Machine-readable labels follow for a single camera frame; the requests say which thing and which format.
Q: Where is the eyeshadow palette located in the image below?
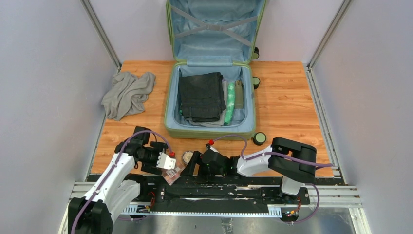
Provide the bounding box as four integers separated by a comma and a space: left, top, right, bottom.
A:
162, 166, 185, 185

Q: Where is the green suitcase wheel rear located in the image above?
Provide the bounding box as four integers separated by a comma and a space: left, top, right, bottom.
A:
251, 47, 260, 60

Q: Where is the aluminium frame rail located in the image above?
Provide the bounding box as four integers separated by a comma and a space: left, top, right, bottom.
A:
68, 174, 370, 234

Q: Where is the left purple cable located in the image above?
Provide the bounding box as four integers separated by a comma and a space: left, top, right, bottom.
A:
70, 130, 175, 234

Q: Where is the amber bottle black cap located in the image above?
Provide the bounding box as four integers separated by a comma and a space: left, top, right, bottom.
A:
234, 80, 244, 109

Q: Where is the green suitcase wheel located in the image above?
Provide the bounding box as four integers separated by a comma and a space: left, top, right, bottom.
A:
252, 77, 261, 89
252, 132, 267, 146
251, 47, 260, 60

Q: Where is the round powder compact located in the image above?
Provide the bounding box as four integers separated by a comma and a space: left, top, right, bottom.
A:
182, 151, 193, 165

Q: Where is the green white patterned cloth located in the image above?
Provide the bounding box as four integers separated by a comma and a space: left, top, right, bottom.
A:
224, 82, 235, 125

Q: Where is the grey cloth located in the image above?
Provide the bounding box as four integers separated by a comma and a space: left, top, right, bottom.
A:
186, 79, 228, 127

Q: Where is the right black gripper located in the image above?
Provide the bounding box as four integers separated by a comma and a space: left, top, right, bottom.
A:
181, 150, 226, 184

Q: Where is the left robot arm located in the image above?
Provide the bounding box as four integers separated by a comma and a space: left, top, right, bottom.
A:
68, 128, 173, 234

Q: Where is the crumpled grey-green cloth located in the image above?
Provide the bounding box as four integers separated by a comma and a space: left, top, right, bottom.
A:
101, 72, 156, 121

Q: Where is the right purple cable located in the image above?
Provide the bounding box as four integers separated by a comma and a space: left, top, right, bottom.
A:
208, 134, 334, 225

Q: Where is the purple cable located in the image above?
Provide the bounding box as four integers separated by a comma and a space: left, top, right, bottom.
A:
70, 130, 175, 234
208, 134, 334, 225

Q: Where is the green suitcase wheel front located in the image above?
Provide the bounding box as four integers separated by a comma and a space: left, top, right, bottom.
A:
252, 132, 267, 146

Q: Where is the black cloth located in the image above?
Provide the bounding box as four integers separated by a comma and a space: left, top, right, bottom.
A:
178, 72, 226, 122

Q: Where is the green suitcase blue lining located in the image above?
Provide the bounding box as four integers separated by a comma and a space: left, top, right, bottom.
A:
164, 0, 266, 140

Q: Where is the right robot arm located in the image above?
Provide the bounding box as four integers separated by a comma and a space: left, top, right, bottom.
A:
180, 137, 319, 204

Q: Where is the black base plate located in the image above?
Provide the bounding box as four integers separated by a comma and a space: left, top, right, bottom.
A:
133, 176, 310, 214

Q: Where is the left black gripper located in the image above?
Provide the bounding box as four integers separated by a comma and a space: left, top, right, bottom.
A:
139, 142, 169, 175

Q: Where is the green suitcase wheel middle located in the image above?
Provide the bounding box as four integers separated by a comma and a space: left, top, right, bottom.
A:
252, 77, 261, 89

